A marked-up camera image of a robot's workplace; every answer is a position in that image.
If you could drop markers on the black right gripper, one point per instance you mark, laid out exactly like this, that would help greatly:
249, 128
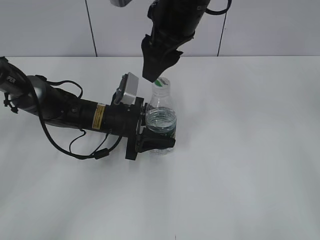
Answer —
160, 51

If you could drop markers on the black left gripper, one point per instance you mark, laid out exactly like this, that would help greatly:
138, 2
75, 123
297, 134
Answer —
147, 140

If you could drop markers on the clear water bottle green label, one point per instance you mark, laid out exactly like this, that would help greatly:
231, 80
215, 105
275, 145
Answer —
160, 116

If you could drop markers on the white green bottle cap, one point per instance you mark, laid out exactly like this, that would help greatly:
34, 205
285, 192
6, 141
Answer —
162, 85

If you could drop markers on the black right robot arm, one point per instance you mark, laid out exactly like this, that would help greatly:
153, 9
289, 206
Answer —
174, 23

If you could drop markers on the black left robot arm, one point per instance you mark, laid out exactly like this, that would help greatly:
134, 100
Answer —
124, 117

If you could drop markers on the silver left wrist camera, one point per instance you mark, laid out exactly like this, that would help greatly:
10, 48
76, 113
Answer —
127, 91

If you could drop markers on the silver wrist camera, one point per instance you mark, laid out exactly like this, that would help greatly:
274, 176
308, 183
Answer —
127, 91
120, 3

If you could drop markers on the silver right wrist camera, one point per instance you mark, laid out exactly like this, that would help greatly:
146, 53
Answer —
120, 3

